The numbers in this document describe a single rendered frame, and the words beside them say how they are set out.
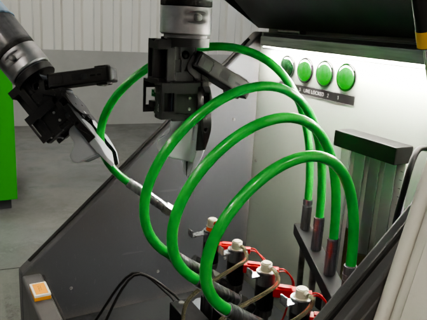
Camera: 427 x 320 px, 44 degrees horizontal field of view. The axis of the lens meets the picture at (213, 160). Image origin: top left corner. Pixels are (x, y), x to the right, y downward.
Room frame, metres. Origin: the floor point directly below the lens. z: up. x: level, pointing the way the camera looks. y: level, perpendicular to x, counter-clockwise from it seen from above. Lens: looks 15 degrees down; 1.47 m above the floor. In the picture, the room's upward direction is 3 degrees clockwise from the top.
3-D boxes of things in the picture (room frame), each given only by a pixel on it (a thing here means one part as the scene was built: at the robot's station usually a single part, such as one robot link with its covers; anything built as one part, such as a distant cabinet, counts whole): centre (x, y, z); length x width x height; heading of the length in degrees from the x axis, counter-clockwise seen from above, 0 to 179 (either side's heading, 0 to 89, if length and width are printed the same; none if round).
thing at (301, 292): (0.61, -0.12, 1.13); 0.02 x 0.02 x 0.03
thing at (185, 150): (0.77, 0.05, 1.28); 0.06 x 0.03 x 0.09; 120
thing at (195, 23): (0.78, 0.05, 1.46); 0.08 x 0.08 x 0.05
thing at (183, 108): (0.78, 0.06, 1.38); 0.09 x 0.08 x 0.12; 120
